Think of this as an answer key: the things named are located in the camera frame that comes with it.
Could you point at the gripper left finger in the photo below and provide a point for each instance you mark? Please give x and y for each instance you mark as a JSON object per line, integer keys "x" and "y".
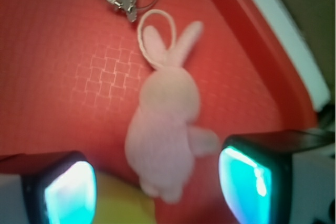
{"x": 56, "y": 187}

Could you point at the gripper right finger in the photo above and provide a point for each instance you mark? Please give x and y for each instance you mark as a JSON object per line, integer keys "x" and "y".
{"x": 279, "y": 177}

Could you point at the pink plush bunny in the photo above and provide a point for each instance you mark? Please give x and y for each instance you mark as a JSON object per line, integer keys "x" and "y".
{"x": 162, "y": 140}

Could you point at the yellow sponge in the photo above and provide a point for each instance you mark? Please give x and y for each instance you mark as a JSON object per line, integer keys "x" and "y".
{"x": 121, "y": 202}

